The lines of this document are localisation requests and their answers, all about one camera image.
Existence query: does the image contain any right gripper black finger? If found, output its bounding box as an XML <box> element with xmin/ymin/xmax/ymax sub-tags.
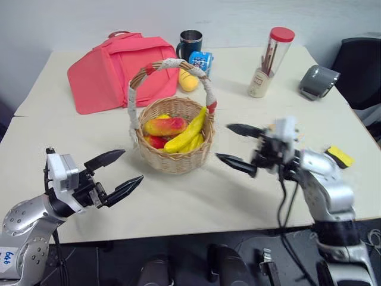
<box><xmin>216</xmin><ymin>153</ymin><xmax>258</xmax><ymax>179</ymax></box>
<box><xmin>226</xmin><ymin>123</ymin><xmax>267</xmax><ymax>139</ymax></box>

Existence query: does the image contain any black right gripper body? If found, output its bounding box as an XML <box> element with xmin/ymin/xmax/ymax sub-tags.
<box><xmin>251</xmin><ymin>128</ymin><xmax>295</xmax><ymax>176</ymax></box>

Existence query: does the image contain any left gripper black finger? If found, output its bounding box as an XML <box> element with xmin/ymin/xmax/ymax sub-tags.
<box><xmin>84</xmin><ymin>149</ymin><xmax>126</xmax><ymax>177</ymax></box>
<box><xmin>105</xmin><ymin>175</ymin><xmax>145</xmax><ymax>209</ymax></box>

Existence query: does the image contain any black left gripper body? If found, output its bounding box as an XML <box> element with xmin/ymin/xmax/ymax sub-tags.
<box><xmin>71</xmin><ymin>166</ymin><xmax>110</xmax><ymax>210</ymax></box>

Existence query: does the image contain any clear tube with red lid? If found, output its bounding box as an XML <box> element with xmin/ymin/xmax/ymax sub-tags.
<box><xmin>247</xmin><ymin>26</ymin><xmax>296</xmax><ymax>98</ymax></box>

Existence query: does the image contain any small red yellow fruit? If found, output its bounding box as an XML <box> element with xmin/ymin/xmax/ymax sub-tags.
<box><xmin>144</xmin><ymin>134</ymin><xmax>168</xmax><ymax>150</ymax></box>

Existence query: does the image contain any yellow banana bunch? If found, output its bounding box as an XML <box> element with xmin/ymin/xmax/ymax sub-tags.
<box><xmin>163</xmin><ymin>106</ymin><xmax>208</xmax><ymax>154</ymax></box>

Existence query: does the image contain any yellow red mango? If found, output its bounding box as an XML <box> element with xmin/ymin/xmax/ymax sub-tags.
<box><xmin>143</xmin><ymin>116</ymin><xmax>188</xmax><ymax>137</ymax></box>

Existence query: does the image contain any yellow black sponge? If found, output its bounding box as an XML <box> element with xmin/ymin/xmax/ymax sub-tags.
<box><xmin>324</xmin><ymin>145</ymin><xmax>355</xmax><ymax>170</ymax></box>

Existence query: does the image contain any brown sticks bundle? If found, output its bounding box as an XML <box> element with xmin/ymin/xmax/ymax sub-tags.
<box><xmin>260</xmin><ymin>41</ymin><xmax>279</xmax><ymax>77</ymax></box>

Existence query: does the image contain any plain yellow fruit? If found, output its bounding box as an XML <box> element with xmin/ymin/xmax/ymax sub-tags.
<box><xmin>177</xmin><ymin>68</ymin><xmax>199</xmax><ymax>92</ymax></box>

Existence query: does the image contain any blue snack packet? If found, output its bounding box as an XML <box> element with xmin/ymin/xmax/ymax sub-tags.
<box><xmin>188</xmin><ymin>51</ymin><xmax>214</xmax><ymax>77</ymax></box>

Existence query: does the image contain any red fabric bag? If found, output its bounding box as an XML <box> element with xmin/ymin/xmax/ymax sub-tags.
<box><xmin>67</xmin><ymin>30</ymin><xmax>180</xmax><ymax>116</ymax></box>

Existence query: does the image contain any dark rounded shape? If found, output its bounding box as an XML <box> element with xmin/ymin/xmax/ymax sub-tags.
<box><xmin>139</xmin><ymin>258</ymin><xmax>171</xmax><ymax>286</ymax></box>

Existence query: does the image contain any grey mug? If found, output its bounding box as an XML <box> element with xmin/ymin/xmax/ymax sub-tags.
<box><xmin>298</xmin><ymin>64</ymin><xmax>341</xmax><ymax>101</ymax></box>

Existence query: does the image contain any black steel-lined mug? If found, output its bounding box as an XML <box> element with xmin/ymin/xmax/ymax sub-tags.
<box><xmin>176</xmin><ymin>29</ymin><xmax>204</xmax><ymax>62</ymax></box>

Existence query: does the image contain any white paper label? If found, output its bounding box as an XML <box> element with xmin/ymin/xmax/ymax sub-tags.
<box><xmin>0</xmin><ymin>246</ymin><xmax>19</xmax><ymax>275</ymax></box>

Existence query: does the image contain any black office chair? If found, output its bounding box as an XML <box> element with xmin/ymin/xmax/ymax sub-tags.
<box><xmin>332</xmin><ymin>37</ymin><xmax>381</xmax><ymax>111</ymax></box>

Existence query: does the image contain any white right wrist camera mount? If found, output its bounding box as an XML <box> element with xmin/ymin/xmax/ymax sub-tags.
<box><xmin>272</xmin><ymin>116</ymin><xmax>300</xmax><ymax>150</ymax></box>

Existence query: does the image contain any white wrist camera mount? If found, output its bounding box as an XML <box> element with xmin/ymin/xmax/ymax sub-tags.
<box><xmin>46</xmin><ymin>151</ymin><xmax>88</xmax><ymax>214</ymax></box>
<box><xmin>272</xmin><ymin>116</ymin><xmax>300</xmax><ymax>150</ymax></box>

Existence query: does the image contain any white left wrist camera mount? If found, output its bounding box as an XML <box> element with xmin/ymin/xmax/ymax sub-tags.
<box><xmin>46</xmin><ymin>151</ymin><xmax>88</xmax><ymax>214</ymax></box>

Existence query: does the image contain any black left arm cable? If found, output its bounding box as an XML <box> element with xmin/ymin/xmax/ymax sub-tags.
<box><xmin>43</xmin><ymin>147</ymin><xmax>65</xmax><ymax>286</ymax></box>

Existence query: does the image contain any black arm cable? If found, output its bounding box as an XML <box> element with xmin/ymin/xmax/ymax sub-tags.
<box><xmin>276</xmin><ymin>171</ymin><xmax>318</xmax><ymax>286</ymax></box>
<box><xmin>43</xmin><ymin>147</ymin><xmax>65</xmax><ymax>286</ymax></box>

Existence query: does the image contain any wicker basket with wrapped handle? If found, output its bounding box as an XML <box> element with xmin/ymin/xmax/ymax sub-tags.
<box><xmin>127</xmin><ymin>58</ymin><xmax>218</xmax><ymax>175</ymax></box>

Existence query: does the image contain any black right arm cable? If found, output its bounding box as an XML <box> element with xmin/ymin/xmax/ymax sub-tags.
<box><xmin>276</xmin><ymin>171</ymin><xmax>318</xmax><ymax>286</ymax></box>

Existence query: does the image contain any black metal clip strap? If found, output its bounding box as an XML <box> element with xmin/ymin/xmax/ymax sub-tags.
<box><xmin>258</xmin><ymin>247</ymin><xmax>282</xmax><ymax>286</ymax></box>

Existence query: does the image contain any thin white wire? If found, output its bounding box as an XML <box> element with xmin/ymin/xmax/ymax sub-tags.
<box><xmin>366</xmin><ymin>228</ymin><xmax>381</xmax><ymax>248</ymax></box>

